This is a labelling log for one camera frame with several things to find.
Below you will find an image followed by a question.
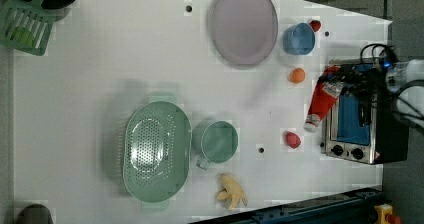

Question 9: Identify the yellow red emergency button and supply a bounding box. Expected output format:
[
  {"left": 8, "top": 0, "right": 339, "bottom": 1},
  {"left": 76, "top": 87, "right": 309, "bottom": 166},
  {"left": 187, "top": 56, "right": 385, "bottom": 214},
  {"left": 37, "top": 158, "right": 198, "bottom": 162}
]
[{"left": 374, "top": 204, "right": 393, "bottom": 224}]

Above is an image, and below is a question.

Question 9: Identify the black toaster oven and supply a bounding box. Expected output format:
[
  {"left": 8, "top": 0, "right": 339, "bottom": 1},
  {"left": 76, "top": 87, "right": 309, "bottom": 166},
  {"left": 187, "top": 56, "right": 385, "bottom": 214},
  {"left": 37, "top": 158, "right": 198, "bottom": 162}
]
[{"left": 322, "top": 58, "right": 409, "bottom": 165}]

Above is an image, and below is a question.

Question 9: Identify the orange toy fruit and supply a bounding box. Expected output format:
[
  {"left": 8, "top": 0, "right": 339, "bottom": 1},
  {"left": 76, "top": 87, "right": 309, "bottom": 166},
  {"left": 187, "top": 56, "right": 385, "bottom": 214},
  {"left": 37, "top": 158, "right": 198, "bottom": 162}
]
[{"left": 288, "top": 68, "right": 306, "bottom": 84}]

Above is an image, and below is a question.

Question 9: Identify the green dish rack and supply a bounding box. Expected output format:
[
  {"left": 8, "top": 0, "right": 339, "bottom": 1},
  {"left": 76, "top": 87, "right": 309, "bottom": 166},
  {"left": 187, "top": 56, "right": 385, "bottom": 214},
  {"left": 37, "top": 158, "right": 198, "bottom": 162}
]
[{"left": 0, "top": 0, "right": 55, "bottom": 56}]

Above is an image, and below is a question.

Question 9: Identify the black cylinder post lower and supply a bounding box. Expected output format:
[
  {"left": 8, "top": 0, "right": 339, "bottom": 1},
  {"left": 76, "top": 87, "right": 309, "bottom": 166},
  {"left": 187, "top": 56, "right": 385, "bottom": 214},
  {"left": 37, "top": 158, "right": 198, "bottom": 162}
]
[{"left": 16, "top": 204, "right": 54, "bottom": 224}]

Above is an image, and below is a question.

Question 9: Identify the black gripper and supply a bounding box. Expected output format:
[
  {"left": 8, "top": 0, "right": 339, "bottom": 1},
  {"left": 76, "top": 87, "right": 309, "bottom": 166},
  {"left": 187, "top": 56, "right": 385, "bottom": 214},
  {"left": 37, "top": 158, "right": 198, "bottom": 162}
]
[{"left": 318, "top": 65, "right": 388, "bottom": 99}]

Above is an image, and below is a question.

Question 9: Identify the green mug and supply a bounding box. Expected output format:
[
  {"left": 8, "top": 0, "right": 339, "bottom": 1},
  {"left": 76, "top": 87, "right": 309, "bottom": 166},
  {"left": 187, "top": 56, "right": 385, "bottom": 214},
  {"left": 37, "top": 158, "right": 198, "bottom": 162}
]
[{"left": 193, "top": 120, "right": 239, "bottom": 170}]

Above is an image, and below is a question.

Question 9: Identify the green oval strainer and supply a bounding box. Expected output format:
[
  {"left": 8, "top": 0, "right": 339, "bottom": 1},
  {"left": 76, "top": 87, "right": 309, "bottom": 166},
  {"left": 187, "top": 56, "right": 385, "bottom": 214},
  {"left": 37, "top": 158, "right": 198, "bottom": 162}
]
[{"left": 122, "top": 92, "right": 192, "bottom": 209}]

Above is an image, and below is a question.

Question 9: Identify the blue aluminium frame rail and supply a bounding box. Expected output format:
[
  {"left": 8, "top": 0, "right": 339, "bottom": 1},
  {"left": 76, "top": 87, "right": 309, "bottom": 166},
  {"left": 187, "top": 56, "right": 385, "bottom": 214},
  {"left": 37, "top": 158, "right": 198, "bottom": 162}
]
[{"left": 190, "top": 188, "right": 385, "bottom": 224}]

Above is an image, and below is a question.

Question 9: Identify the peeled banana toy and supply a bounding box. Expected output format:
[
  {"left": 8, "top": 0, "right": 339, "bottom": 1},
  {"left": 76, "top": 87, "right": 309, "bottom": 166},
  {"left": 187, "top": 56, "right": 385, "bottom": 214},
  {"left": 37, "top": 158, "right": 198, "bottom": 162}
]
[{"left": 215, "top": 174, "right": 248, "bottom": 210}]

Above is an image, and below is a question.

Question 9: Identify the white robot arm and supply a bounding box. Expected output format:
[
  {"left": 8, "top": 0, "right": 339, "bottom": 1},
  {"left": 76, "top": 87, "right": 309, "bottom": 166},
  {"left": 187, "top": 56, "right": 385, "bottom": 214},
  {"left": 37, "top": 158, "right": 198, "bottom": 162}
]
[{"left": 318, "top": 59, "right": 423, "bottom": 128}]

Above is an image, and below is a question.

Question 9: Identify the red strawberry toy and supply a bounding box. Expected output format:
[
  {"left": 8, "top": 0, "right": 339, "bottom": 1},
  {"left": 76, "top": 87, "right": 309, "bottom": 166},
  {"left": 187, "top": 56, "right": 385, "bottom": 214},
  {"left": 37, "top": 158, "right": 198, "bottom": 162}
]
[{"left": 309, "top": 20, "right": 322, "bottom": 32}]

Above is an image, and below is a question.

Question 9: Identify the blue bowl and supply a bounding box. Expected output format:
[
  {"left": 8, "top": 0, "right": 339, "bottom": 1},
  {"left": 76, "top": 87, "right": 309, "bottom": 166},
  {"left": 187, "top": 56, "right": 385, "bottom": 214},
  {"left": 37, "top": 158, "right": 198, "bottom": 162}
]
[{"left": 282, "top": 23, "right": 315, "bottom": 55}]

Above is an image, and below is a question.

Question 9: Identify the pink strawberry toy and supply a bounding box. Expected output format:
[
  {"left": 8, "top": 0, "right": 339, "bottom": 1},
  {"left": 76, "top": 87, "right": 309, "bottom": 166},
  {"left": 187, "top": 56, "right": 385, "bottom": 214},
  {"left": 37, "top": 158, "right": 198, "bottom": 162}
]
[{"left": 285, "top": 132, "right": 301, "bottom": 149}]

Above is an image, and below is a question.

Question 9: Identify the red ketchup bottle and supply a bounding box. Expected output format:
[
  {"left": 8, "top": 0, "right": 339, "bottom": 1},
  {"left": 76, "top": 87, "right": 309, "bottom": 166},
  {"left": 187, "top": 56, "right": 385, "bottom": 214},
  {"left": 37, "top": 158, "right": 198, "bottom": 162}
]
[{"left": 304, "top": 66, "right": 343, "bottom": 133}]

